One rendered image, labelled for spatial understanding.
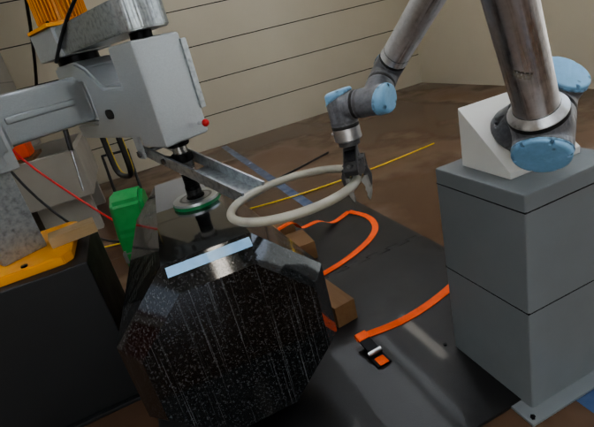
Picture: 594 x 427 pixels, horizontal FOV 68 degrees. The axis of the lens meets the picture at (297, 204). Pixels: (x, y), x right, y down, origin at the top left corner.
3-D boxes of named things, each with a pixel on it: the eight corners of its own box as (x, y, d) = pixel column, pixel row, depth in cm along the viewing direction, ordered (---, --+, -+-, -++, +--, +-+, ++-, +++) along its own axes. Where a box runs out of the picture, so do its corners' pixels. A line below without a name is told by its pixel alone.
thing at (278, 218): (201, 224, 156) (198, 217, 155) (292, 173, 187) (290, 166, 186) (297, 232, 121) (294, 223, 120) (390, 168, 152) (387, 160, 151)
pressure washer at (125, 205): (133, 253, 373) (93, 156, 341) (173, 241, 374) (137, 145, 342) (124, 273, 340) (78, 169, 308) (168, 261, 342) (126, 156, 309)
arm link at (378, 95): (392, 70, 131) (355, 78, 138) (381, 96, 125) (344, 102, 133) (402, 94, 137) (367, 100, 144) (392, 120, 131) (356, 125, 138)
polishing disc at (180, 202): (190, 211, 187) (189, 209, 187) (165, 205, 202) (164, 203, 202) (228, 191, 200) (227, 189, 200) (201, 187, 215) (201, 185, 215)
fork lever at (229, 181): (135, 157, 203) (133, 148, 201) (170, 143, 215) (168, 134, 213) (236, 209, 165) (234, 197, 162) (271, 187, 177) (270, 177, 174)
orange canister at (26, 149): (10, 166, 418) (-7, 133, 406) (19, 157, 463) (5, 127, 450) (34, 159, 424) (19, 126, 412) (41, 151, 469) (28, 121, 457)
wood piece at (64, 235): (52, 249, 195) (48, 239, 193) (51, 242, 204) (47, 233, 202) (98, 231, 203) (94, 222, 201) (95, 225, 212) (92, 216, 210)
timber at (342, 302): (358, 317, 224) (354, 298, 220) (338, 328, 220) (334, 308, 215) (326, 293, 250) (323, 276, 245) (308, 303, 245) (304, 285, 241)
